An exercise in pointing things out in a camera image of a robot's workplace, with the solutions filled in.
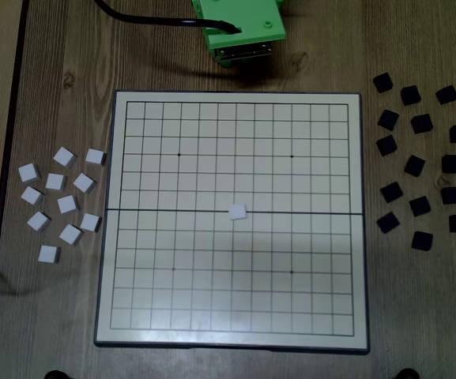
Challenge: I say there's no white square stone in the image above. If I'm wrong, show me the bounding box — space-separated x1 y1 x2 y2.
58 223 84 246
45 172 68 192
52 145 77 168
17 163 41 184
26 211 52 233
72 172 96 194
56 194 81 216
37 245 62 265
20 186 45 207
228 203 249 221
79 212 103 233
84 148 107 167

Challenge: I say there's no white folding go board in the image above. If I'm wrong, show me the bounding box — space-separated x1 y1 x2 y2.
92 88 371 355

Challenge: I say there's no black table edge trim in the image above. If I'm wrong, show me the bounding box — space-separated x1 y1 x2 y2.
0 0 31 379

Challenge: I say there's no black camera cable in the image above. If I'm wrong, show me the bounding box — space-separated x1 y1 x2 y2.
94 0 243 36

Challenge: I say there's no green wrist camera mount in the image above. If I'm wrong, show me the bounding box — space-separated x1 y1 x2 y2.
195 0 287 68

